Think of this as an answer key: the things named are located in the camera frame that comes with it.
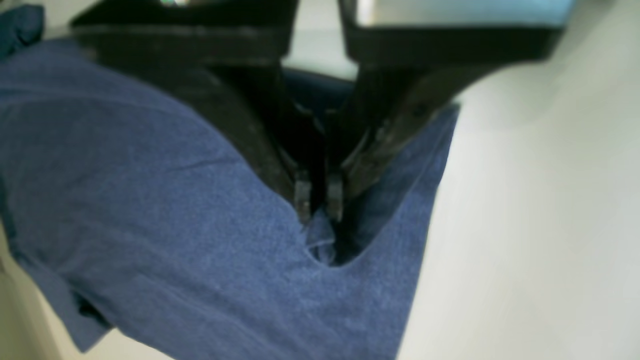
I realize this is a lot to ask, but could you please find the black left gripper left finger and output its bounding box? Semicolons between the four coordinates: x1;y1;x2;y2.
70;0;323;224

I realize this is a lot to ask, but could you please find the blue t-shirt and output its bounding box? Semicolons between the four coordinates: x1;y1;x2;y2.
1;5;459;360

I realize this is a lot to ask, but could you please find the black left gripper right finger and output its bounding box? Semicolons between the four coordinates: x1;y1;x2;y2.
326;0;569;221

